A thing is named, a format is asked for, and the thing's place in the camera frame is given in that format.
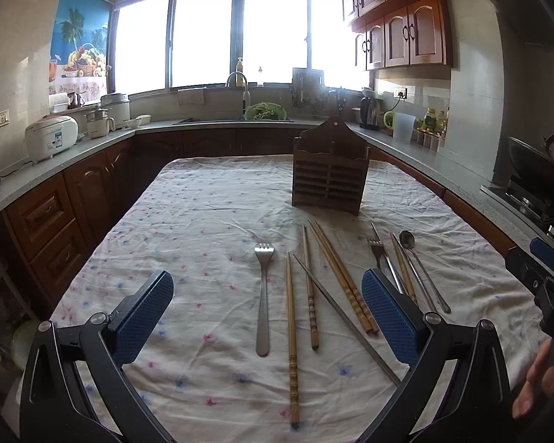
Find steel chopstick diagonal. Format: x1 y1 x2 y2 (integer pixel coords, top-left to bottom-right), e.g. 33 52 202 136
292 254 401 387

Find steel fork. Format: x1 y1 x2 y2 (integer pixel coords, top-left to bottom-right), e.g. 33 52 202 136
367 238 405 294
254 243 275 357

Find short wooden chopstick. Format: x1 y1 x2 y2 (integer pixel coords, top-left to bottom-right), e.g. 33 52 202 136
302 225 319 351

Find long wooden chopstick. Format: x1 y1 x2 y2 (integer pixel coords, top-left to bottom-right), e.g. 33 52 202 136
286 254 300 429

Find steel chopstick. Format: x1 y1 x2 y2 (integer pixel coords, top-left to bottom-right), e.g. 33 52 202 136
371 222 406 294

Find steel kitchen faucet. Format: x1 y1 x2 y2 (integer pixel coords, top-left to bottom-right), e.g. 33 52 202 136
225 71 251 120

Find person's right hand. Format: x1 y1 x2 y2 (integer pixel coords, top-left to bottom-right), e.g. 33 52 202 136
512 338 554 419

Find lower wooden cabinets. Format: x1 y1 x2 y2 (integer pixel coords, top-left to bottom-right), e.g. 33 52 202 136
0 127 301 312

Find wooden cabinets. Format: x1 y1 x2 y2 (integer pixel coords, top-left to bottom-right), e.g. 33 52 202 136
0 127 301 312
341 0 453 71

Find black wok on stove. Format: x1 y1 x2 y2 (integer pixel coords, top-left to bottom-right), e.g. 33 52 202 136
508 134 554 200

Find floral white tablecloth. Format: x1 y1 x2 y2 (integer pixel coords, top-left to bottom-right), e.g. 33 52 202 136
51 156 544 442

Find wooden utensil holder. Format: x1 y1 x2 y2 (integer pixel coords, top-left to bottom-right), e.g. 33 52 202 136
292 116 370 215

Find condiment bottles group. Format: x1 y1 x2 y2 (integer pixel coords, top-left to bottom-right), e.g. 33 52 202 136
416 107 448 152

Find white soy milk maker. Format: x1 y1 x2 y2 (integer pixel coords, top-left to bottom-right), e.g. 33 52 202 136
86 108 116 139

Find white plastic pitcher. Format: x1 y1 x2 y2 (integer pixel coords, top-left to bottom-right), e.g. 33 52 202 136
392 112 416 143

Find white rice cooker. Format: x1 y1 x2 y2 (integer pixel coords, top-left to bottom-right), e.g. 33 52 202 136
24 115 79 163

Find white small bowl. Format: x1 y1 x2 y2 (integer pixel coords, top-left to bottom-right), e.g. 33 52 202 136
136 114 152 126

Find green mug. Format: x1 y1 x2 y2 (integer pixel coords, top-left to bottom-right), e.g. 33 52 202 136
383 110 395 130

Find black electric kettle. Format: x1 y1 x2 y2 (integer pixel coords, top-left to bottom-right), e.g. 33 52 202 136
359 87 382 130

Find white steel pot cooker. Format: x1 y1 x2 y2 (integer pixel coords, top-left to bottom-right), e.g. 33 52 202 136
100 93 131 130

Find hanging dish cloth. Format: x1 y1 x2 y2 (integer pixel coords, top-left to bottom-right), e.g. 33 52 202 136
177 88 205 106

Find green vegetable colander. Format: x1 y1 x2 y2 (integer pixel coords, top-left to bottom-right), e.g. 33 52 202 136
245 102 287 121

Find dish drying rack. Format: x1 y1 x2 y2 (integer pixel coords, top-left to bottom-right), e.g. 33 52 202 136
291 67 325 109

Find yellow dish soap bottle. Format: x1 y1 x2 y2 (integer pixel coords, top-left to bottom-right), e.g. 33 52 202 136
235 57 245 87

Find fruit beach poster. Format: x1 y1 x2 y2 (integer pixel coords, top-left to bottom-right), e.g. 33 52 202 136
49 0 112 103

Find upper wooden cabinets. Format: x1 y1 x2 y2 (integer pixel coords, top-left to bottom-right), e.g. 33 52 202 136
341 0 453 71

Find steel long-handled spoon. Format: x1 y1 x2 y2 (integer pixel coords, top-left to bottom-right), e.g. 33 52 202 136
399 230 451 314

